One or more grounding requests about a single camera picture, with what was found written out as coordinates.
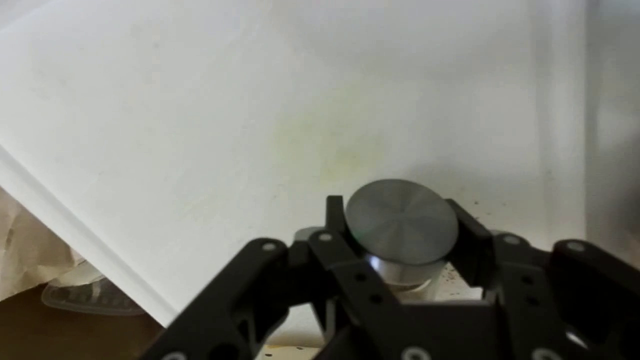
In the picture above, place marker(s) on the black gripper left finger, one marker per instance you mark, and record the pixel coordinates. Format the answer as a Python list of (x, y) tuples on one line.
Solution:
[(252, 296)]

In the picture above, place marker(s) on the white plastic tray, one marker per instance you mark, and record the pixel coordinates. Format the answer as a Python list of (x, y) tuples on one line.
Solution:
[(157, 136)]

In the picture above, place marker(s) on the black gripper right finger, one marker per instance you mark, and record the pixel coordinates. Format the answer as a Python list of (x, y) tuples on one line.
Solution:
[(568, 303)]

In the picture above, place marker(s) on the metal lidded spice container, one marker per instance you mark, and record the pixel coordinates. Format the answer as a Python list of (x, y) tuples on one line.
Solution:
[(403, 229)]

